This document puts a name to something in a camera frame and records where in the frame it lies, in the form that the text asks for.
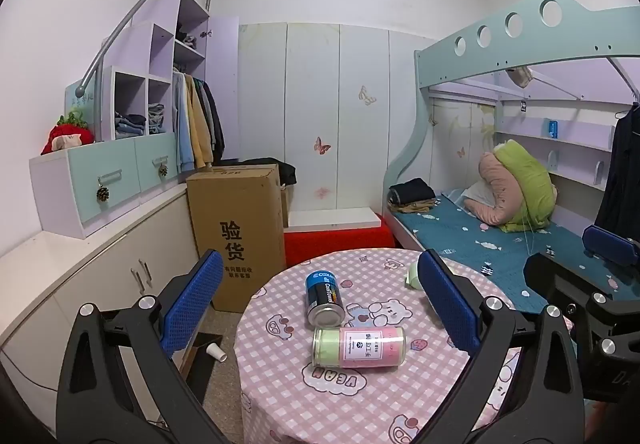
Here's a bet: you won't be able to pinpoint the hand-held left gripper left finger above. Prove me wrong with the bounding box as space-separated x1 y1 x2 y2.
55 249 226 444

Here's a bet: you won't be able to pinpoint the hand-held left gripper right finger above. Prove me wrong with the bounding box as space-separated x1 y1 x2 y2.
415 249 584 444

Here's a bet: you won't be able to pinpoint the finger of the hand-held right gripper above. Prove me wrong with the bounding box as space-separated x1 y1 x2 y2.
581 224 640 268
523 251 640 361

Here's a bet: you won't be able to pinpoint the pink and green clear cup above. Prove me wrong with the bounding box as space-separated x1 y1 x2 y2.
312 325 406 369

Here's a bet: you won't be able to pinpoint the blue metal can cup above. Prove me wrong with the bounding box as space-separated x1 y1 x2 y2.
306 271 346 327

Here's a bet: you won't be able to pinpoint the light green cup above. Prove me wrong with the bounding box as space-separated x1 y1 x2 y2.
404 261 426 290

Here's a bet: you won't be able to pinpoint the teal printed bed sheet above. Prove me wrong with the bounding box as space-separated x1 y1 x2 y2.
389 189 603 314

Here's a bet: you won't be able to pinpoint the dark floor board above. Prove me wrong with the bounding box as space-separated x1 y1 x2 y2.
172 331 224 406

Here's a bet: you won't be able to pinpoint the dark hanging garment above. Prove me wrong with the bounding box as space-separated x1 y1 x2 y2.
593 103 640 241

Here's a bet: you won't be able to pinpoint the pink and green rolled blanket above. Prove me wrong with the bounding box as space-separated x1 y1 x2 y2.
478 139 559 233

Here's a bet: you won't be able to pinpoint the tall cardboard box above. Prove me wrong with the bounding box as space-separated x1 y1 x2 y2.
185 163 287 314

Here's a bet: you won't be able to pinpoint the round table with pink checked cloth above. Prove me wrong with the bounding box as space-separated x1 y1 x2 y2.
235 248 576 444

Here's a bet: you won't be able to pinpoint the white pillow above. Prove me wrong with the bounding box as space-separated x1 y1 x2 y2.
462 181 502 218

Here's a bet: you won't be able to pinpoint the folded dark clothes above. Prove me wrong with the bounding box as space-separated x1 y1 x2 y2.
387 178 442 214

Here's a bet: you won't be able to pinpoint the red cloth platform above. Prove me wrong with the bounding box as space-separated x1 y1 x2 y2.
283 213 397 271

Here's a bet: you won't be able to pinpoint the low white cabinet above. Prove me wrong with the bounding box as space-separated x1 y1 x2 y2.
0 183 202 425

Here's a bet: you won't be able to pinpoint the white flat board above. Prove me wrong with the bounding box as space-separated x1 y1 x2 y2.
288 207 384 231

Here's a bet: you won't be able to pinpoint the black clothes pile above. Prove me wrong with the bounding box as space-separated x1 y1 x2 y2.
240 157 297 188

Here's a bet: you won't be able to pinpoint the mint drawer unit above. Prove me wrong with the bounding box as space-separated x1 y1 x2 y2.
28 131 182 239

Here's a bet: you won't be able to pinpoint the yellow hanging coat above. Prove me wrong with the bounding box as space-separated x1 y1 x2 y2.
184 74 214 169

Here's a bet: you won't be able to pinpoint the light blue hanging shirt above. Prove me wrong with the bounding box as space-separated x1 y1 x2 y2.
172 72 195 173

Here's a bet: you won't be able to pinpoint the dark hanging coats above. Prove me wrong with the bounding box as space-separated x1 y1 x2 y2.
197 79 226 161

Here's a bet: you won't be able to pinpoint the folded grey clothes stack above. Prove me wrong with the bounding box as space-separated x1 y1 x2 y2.
146 103 166 135

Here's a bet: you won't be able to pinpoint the folded blue clothes stack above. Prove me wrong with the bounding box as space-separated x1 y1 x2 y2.
114 111 147 139

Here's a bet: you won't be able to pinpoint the beige hanging pouch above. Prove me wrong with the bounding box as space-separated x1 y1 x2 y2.
505 66 534 90

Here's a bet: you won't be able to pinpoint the red plush toy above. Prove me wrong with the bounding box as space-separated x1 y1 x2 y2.
41 111 95 155

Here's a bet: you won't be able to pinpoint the purple wardrobe door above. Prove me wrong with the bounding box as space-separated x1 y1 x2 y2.
205 15 240 164

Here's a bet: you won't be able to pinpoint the mint drawing board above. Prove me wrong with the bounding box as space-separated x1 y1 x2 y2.
64 79 104 143

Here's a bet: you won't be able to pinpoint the mint bunk bed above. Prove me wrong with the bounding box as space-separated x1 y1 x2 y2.
382 0 640 316

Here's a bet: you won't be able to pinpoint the white wardrobe with butterfly stickers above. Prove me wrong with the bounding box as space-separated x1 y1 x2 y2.
237 22 427 226

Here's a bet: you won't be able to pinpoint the purple stair shelf unit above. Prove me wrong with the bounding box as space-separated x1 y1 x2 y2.
64 0 212 143

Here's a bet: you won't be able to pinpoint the grey metal handrail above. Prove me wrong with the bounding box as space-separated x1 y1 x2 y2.
80 0 218 98

